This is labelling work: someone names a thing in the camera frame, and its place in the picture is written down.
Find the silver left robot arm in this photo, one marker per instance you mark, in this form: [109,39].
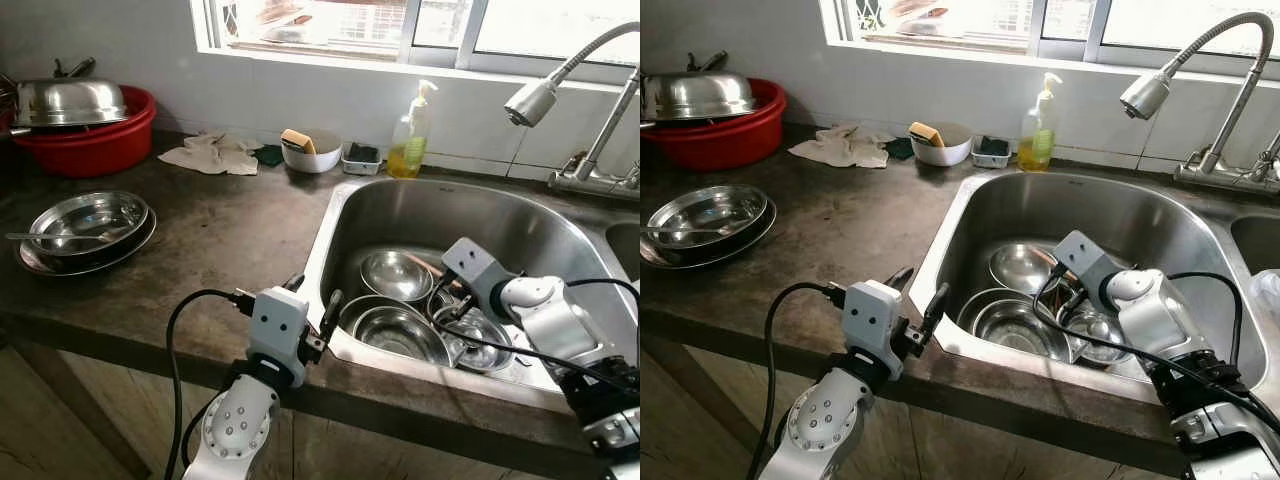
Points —
[826,420]
[232,428]

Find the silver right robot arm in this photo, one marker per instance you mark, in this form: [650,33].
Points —
[1175,325]
[560,325]

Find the steel bowl with rim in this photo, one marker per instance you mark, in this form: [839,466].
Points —
[482,345]
[1100,338]

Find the large stainless steel bowl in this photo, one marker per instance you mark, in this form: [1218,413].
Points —
[1012,325]
[390,332]

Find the small shiny steel bowl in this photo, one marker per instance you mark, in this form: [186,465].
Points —
[395,275]
[1022,268]

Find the stainless steel sink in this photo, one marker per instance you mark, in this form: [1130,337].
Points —
[470,215]
[1100,210]

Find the white ceramic bowl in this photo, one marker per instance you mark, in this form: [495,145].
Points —
[318,158]
[945,150]

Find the flat dark green scouring pad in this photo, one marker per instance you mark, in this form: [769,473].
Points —
[268,156]
[899,149]

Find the small white plastic tray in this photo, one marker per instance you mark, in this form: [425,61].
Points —
[990,160]
[360,166]

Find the beige dish cloth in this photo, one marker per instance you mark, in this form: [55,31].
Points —
[842,148]
[212,155]

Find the yellow sponge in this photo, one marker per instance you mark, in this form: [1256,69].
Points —
[297,140]
[925,134]

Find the dark green scrubber in tray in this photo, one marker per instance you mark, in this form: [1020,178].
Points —
[362,152]
[992,146]

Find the wide flat steel plate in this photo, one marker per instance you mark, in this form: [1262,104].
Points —
[755,240]
[130,250]

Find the yellow dish soap pump bottle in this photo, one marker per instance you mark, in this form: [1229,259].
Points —
[1038,138]
[408,145]

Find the flexible steel faucet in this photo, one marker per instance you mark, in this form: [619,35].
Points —
[1215,150]
[590,165]

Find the deep stainless steel plate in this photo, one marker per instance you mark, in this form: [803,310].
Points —
[90,215]
[708,208]

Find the red plastic basin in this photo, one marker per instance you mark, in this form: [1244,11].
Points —
[725,143]
[85,150]

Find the wooden base cabinet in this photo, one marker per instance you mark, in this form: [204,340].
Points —
[80,420]
[700,420]

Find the domed stainless steel lid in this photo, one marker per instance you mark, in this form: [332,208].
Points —
[698,95]
[70,102]

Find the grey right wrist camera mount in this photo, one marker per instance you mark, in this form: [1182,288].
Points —
[474,265]
[1084,258]

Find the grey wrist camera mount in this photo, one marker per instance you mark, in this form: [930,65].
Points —
[1084,258]
[474,265]
[871,318]
[277,325]

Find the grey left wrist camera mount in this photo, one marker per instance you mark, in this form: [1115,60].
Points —
[277,325]
[871,318]

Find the white window frame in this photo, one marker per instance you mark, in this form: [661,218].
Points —
[330,58]
[960,50]

